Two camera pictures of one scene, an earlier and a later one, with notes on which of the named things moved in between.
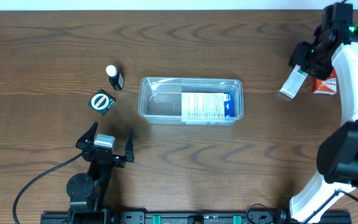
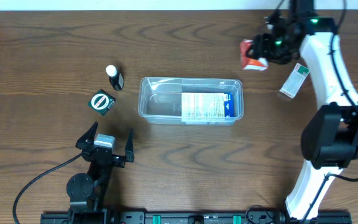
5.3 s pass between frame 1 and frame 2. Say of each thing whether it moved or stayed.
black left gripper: stayed
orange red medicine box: moved
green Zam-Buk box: stayed
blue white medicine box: stayed
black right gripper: moved
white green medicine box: stayed
